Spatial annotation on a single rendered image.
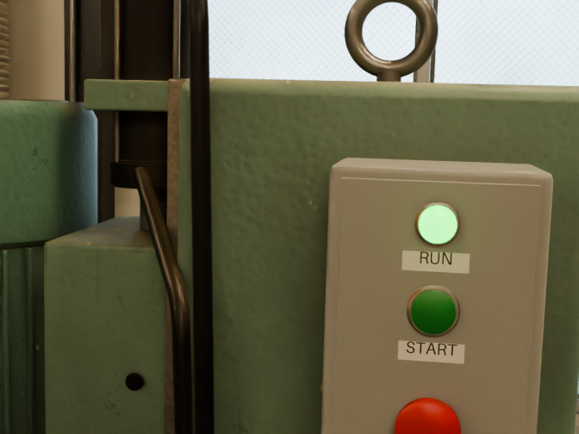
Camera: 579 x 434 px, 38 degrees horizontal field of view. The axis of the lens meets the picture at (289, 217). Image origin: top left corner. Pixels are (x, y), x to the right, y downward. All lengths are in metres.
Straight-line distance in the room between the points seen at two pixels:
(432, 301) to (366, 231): 0.04
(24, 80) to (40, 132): 1.63
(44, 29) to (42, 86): 0.14
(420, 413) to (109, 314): 0.22
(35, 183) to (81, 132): 0.05
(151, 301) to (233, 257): 0.08
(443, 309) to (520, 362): 0.04
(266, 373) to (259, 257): 0.06
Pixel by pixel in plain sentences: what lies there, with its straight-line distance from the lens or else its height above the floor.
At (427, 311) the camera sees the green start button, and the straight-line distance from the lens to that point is 0.39.
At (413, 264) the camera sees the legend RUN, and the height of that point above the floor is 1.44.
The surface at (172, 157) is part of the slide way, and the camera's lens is 0.50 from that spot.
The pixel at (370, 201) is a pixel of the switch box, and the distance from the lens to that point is 0.39.
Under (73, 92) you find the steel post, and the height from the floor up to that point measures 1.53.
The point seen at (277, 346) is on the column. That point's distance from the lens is 0.47.
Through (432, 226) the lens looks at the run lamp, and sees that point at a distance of 0.38.
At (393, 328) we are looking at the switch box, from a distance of 0.40.
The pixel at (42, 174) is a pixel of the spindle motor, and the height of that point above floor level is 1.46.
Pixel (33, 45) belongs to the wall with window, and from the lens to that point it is 2.18.
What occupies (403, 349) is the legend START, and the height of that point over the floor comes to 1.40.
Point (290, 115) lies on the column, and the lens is 0.45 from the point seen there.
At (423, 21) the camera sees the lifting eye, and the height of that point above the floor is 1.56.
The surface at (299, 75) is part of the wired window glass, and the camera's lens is 1.98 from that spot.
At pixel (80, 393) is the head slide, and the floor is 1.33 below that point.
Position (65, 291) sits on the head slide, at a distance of 0.54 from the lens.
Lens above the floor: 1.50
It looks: 7 degrees down
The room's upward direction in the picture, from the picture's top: 2 degrees clockwise
